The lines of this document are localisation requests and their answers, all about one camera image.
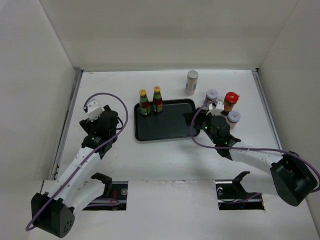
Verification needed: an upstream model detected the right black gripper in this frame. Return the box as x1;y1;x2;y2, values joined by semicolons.
183;107;219;145

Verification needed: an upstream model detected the green-label sauce bottle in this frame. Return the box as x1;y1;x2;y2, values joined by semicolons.
152;86;163;113

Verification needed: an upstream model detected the red-label sauce bottle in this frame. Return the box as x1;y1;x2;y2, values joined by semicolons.
139;89;150;116

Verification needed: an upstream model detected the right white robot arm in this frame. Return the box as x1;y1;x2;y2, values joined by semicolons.
183;108;320;207

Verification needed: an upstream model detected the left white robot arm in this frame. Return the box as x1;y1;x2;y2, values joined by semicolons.
25;103;119;238

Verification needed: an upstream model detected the black plastic tray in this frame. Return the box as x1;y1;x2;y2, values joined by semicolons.
133;98;196;142

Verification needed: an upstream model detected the grey-lid jar rear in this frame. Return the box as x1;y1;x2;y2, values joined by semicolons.
203;89;219;104

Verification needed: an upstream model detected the grey-lid jar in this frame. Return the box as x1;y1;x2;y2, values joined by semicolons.
226;110;241;129
203;89;219;104

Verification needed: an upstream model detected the tall silver-capped white bottle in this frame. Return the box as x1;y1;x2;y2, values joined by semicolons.
184;70;199;96

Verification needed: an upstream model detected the grey-lid jar front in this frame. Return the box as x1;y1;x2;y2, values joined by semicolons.
226;110;241;129

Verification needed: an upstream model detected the red-lid dark sauce jar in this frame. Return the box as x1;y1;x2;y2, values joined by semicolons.
223;91;240;114

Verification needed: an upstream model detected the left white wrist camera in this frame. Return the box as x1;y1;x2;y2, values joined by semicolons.
82;98;104;122

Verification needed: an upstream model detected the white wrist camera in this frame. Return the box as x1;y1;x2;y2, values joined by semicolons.
206;101;224;116
82;98;104;122

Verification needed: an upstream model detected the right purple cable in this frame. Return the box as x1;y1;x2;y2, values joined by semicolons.
189;99;320;193

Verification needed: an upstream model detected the purple cable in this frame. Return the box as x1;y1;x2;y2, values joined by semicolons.
24;92;129;232
189;99;320;193

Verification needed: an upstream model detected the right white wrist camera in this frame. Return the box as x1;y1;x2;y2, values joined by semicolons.
206;101;224;116

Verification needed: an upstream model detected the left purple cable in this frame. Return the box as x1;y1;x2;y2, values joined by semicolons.
24;92;129;232

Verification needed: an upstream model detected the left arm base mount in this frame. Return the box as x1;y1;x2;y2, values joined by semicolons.
83;173;129;211

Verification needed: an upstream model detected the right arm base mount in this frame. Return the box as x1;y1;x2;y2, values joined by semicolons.
215;171;265;211

